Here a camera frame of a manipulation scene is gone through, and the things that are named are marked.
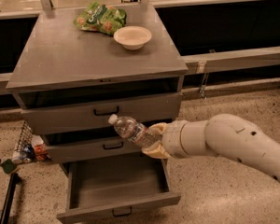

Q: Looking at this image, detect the grey drawer cabinet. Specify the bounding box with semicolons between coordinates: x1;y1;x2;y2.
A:
7;5;187;224

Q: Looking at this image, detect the grey bottom drawer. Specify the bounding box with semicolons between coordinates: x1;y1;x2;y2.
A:
57;152;180;224

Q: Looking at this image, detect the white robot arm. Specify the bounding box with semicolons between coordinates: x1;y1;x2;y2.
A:
142;114;280;183

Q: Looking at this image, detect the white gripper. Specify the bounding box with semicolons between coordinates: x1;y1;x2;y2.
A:
142;120;188;159

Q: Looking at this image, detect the grey top drawer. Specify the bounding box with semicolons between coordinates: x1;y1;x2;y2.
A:
22;92;181;134

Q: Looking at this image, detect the green chip bag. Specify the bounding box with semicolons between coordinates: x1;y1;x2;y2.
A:
74;1;127;35

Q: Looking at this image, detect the green object on floor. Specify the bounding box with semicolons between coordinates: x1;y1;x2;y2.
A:
1;159;18;175

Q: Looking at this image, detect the wire basket with items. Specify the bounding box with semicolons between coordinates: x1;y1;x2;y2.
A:
11;121;49;164

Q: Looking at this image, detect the white paper bowl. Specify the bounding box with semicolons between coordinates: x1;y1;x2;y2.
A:
113;26;152;50

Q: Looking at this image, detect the clear plastic water bottle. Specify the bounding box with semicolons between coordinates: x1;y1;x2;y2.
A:
108;114;161;148

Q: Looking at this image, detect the black stand on floor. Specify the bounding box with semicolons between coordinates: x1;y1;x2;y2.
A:
0;173;21;224

